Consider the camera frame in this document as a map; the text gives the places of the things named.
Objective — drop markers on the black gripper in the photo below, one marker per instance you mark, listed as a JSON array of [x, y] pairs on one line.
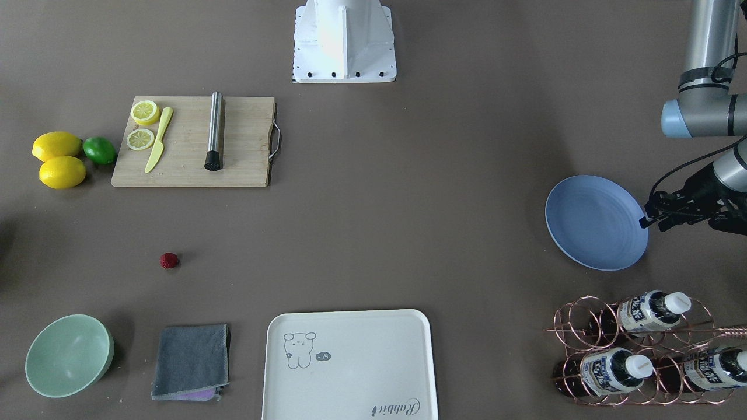
[[702, 191]]

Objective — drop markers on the blue plate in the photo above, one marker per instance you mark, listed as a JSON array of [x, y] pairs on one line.
[[594, 221]]

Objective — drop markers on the red strawberry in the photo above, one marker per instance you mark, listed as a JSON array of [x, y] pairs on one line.
[[169, 260]]

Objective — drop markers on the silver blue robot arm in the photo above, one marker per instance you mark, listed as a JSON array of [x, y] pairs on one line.
[[705, 107]]

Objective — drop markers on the dark bottle white cap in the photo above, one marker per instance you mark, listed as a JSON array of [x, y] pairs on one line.
[[653, 311]]

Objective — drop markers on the cream rabbit tray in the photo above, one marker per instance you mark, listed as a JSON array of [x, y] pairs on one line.
[[372, 364]]

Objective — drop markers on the steel muddler black tip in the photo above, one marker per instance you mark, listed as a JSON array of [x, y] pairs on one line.
[[213, 159]]

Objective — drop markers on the wooden cutting board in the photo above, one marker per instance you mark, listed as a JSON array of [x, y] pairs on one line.
[[246, 146]]

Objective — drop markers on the grey folded cloth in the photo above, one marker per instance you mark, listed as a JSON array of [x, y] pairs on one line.
[[192, 363]]

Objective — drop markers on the yellow plastic knife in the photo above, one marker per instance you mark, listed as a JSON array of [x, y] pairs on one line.
[[158, 147]]

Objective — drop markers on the lemon half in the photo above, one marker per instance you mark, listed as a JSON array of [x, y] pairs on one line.
[[145, 113]]

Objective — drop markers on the lemon slice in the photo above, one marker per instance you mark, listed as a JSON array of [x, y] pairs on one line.
[[140, 139]]

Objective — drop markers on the green lime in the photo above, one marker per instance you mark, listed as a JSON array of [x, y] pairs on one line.
[[99, 150]]

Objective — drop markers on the yellow lemon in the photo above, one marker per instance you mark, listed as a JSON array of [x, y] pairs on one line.
[[62, 172], [56, 144]]

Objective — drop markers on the green bowl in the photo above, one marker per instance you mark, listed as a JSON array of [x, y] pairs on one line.
[[69, 355]]

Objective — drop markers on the copper wire bottle rack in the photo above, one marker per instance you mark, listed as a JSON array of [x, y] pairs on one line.
[[579, 326]]

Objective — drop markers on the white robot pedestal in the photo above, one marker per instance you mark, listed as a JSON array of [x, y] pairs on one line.
[[344, 42]]

